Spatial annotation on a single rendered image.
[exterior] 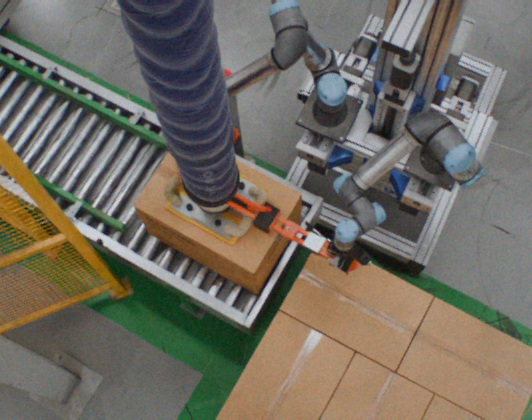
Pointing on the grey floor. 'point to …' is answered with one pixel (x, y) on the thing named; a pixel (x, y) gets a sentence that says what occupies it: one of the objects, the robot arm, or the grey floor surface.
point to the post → (236, 126)
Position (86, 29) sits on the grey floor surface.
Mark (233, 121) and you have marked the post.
